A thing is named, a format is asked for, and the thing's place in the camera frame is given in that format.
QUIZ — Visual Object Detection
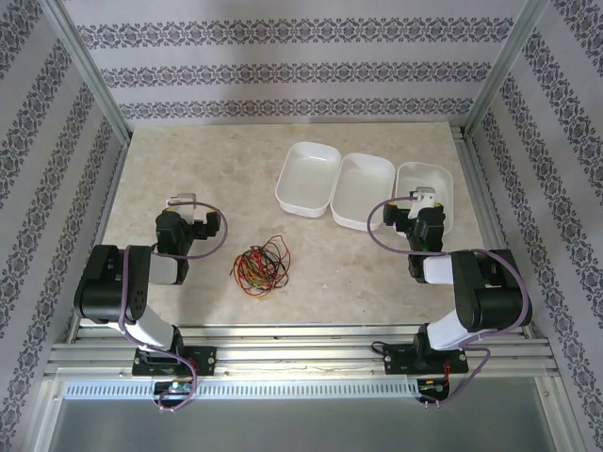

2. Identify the thin green-yellow cable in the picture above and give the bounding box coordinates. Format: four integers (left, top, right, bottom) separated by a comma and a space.
239, 244, 286, 291

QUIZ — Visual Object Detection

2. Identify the wire bundle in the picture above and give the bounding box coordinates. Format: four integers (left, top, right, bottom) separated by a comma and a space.
235, 244, 286, 300

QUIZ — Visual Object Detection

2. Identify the white plastic tray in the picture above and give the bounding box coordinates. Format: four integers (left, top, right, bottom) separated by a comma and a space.
274, 140, 343, 218
330, 153, 396, 233
393, 161, 455, 237

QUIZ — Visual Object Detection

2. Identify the grey metal sheet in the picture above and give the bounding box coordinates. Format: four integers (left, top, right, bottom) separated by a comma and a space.
32, 397, 571, 452

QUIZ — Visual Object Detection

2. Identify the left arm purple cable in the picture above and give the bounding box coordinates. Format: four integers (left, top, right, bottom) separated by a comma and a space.
117, 200, 231, 414

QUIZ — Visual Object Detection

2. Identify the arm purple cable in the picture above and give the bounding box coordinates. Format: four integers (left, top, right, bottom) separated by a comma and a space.
117, 200, 231, 414
368, 196, 532, 410

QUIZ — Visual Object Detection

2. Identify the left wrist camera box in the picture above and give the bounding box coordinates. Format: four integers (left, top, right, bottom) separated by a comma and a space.
167, 191, 199, 225

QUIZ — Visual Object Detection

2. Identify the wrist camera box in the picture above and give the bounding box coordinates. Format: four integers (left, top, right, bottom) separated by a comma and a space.
167, 191, 199, 225
407, 186, 437, 218

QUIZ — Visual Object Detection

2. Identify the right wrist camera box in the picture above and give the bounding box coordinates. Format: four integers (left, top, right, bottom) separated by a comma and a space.
407, 186, 437, 218

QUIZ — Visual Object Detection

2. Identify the aluminium side rail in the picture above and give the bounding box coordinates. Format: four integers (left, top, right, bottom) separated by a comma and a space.
69, 134, 134, 343
449, 124, 543, 338

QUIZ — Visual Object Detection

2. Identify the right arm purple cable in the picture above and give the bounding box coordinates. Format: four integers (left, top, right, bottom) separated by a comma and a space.
368, 196, 532, 410

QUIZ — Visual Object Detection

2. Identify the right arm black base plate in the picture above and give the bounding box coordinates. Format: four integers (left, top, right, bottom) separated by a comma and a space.
383, 342, 471, 377

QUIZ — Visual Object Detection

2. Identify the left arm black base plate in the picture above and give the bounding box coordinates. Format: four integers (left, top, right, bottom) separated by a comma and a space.
131, 346, 219, 378

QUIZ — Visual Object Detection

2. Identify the aluminium frame post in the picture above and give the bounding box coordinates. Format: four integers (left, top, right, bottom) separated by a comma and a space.
463, 0, 551, 138
44, 0, 133, 145

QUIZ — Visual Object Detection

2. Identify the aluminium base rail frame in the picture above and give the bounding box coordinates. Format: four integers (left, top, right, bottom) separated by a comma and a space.
44, 323, 562, 380

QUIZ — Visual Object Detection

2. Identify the slotted grey cable duct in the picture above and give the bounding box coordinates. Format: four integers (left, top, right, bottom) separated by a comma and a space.
63, 379, 421, 400

